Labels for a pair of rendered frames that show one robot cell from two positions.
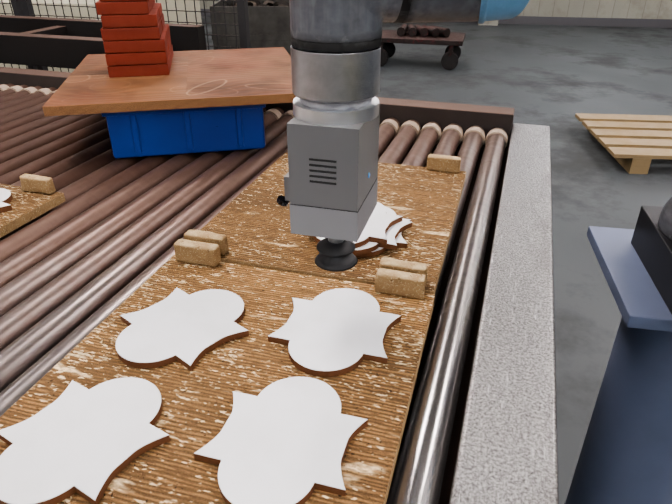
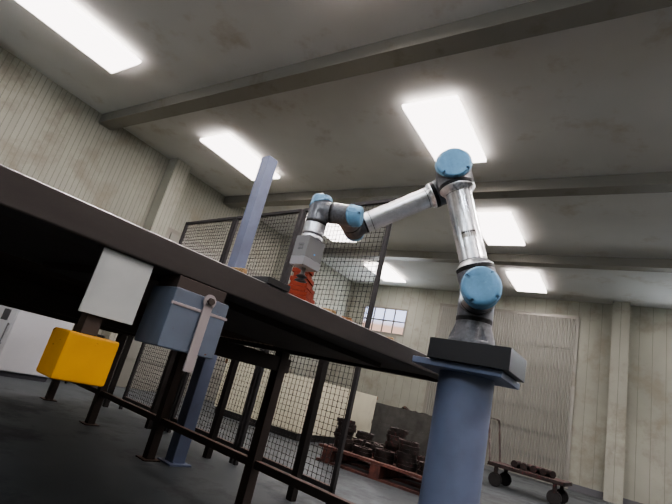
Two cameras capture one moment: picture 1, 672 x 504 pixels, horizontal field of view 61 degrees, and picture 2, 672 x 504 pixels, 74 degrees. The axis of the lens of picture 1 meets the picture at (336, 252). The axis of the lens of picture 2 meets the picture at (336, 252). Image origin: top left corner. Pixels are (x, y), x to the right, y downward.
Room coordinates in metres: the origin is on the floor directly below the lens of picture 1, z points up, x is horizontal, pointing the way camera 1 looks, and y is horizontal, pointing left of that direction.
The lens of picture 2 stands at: (-0.79, -0.71, 0.71)
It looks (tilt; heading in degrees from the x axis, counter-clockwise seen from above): 17 degrees up; 25
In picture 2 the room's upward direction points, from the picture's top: 14 degrees clockwise
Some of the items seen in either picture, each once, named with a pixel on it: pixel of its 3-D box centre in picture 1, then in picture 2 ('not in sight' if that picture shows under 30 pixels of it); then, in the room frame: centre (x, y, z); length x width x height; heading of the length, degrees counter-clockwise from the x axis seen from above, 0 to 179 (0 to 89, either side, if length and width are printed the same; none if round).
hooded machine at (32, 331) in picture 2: not in sight; (34, 320); (2.97, 4.89, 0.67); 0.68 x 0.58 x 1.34; 170
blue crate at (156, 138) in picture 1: (189, 109); not in sight; (1.24, 0.32, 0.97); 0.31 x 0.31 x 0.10; 12
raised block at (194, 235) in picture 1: (205, 242); not in sight; (0.67, 0.17, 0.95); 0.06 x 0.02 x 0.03; 73
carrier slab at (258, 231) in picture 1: (342, 209); not in sight; (0.82, -0.01, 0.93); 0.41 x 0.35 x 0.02; 163
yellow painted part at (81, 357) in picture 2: not in sight; (95, 313); (-0.20, 0.01, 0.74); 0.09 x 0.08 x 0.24; 162
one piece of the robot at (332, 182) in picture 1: (324, 159); (306, 252); (0.50, 0.01, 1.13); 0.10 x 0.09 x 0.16; 74
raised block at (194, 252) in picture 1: (197, 252); not in sight; (0.64, 0.18, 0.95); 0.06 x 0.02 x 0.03; 74
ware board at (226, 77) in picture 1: (187, 74); not in sight; (1.31, 0.33, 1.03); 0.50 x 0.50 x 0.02; 12
